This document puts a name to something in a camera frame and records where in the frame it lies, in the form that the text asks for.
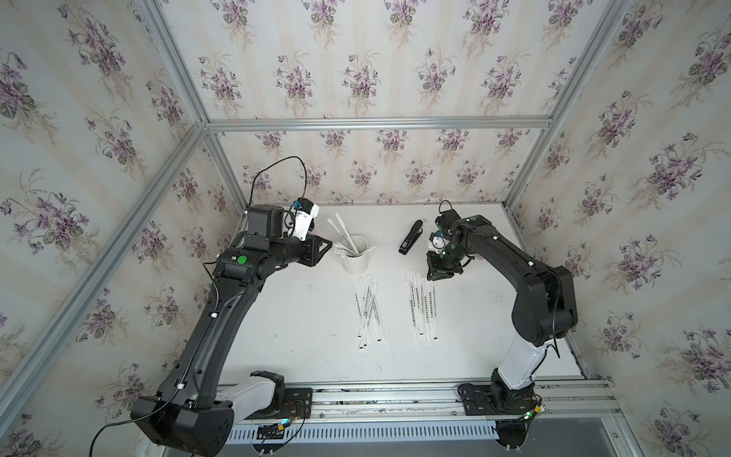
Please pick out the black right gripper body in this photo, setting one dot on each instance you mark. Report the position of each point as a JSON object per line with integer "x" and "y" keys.
{"x": 441, "y": 264}

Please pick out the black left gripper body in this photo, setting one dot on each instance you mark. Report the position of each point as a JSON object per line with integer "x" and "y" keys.
{"x": 308, "y": 250}

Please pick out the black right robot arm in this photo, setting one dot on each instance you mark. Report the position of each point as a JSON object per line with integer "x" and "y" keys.
{"x": 544, "y": 309}

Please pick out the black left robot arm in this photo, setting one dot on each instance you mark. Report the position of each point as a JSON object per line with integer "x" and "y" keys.
{"x": 188, "y": 411}

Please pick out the bundle of wrapped straws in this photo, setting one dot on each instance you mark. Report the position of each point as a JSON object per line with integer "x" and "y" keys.
{"x": 350, "y": 246}

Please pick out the black stapler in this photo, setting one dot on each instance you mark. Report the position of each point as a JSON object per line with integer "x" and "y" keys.
{"x": 412, "y": 236}

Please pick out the white straw cup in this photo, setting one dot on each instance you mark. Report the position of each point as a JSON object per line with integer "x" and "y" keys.
{"x": 356, "y": 264}

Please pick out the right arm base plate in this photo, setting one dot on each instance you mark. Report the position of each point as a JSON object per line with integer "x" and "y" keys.
{"x": 496, "y": 399}

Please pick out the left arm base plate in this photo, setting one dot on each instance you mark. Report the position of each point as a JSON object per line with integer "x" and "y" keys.
{"x": 296, "y": 404}

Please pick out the aluminium mounting rail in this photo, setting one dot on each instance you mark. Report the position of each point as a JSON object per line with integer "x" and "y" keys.
{"x": 343, "y": 402}

